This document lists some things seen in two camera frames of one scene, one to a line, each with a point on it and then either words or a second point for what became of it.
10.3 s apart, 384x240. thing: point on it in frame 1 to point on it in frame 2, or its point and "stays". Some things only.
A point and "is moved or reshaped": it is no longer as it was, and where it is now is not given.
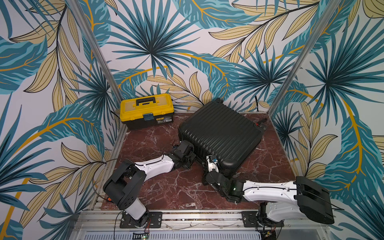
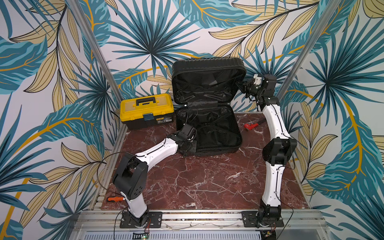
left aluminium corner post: x=80 y=18 stays
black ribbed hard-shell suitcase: x=218 y=130 is moved or reshaped
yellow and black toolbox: x=146 y=111 stays
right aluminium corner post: x=312 y=40 stays
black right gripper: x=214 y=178 to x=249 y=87
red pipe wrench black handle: x=261 y=121 to x=248 y=126
